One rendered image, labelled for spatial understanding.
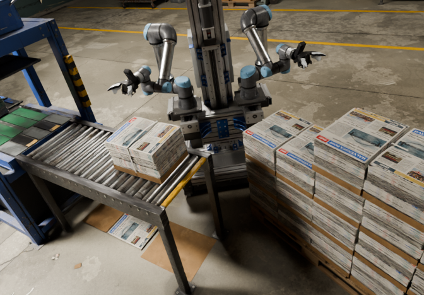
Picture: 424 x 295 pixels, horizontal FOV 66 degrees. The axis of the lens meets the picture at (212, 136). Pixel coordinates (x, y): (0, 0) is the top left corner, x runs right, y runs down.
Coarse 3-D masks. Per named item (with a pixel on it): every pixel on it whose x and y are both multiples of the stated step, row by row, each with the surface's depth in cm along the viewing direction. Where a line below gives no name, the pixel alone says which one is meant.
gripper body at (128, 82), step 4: (136, 76) 212; (124, 80) 208; (128, 80) 208; (136, 80) 213; (124, 84) 205; (128, 84) 204; (136, 84) 214; (124, 88) 208; (136, 88) 215; (124, 92) 209
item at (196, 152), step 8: (72, 120) 268; (80, 120) 266; (96, 128) 254; (104, 128) 252; (112, 128) 250; (192, 152) 212; (200, 152) 211; (208, 160) 207; (200, 168) 216; (208, 168) 211
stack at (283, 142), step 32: (256, 128) 219; (288, 128) 214; (320, 128) 209; (288, 160) 192; (256, 192) 243; (288, 192) 207; (320, 192) 183; (352, 192) 163; (288, 224) 225; (320, 224) 196; (384, 224) 155; (320, 256) 213; (352, 256) 186; (384, 256) 165; (416, 256) 148; (384, 288) 175
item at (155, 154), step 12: (156, 132) 194; (168, 132) 192; (180, 132) 197; (144, 144) 186; (156, 144) 184; (168, 144) 189; (180, 144) 199; (144, 156) 182; (156, 156) 181; (168, 156) 190; (180, 156) 202; (144, 168) 190; (156, 168) 183; (168, 168) 194
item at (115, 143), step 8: (136, 120) 208; (144, 120) 207; (152, 120) 206; (120, 128) 204; (128, 128) 202; (136, 128) 201; (112, 136) 198; (120, 136) 196; (128, 136) 195; (112, 144) 191; (120, 144) 189; (112, 152) 197; (120, 152) 192; (120, 160) 199; (128, 168) 199
